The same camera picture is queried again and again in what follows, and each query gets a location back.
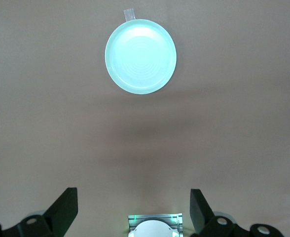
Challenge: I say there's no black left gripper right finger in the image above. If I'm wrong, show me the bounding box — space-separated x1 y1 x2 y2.
189 189 251 237

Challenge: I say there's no brown table cover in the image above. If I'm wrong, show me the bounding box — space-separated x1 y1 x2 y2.
0 0 290 237

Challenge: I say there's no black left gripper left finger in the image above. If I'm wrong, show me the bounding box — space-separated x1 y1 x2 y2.
16 187 79 237

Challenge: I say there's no pale green round plate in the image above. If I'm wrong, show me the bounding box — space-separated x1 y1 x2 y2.
104 18 178 95

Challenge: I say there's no clear tape strip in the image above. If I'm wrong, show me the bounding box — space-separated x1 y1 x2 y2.
123 8 136 22

